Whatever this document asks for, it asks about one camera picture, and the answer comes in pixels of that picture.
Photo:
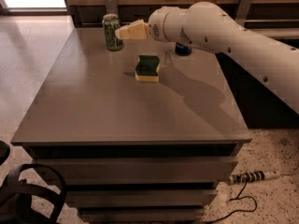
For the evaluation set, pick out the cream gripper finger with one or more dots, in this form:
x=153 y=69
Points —
x=134 y=31
x=134 y=23

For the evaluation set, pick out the green soda can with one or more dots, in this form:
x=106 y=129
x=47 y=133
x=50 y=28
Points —
x=111 y=23

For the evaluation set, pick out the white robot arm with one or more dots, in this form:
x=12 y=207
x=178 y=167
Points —
x=207 y=27

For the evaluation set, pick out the blue Pepsi can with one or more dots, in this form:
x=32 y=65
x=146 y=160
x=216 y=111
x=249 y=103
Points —
x=182 y=50

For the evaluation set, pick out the green and yellow sponge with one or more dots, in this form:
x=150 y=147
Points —
x=147 y=69

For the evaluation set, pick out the grey drawer cabinet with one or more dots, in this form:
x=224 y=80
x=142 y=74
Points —
x=133 y=151

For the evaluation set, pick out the white power strip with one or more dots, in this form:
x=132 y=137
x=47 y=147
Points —
x=250 y=177

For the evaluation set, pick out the left metal wall bracket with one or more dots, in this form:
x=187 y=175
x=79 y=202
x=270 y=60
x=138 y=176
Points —
x=111 y=7

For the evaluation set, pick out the metal wall bracket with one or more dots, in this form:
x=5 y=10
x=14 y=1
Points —
x=242 y=11
x=111 y=7

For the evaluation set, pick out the metal rail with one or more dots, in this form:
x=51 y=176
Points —
x=247 y=23

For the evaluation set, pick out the right metal wall bracket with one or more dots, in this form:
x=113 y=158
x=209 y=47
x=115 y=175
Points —
x=242 y=11

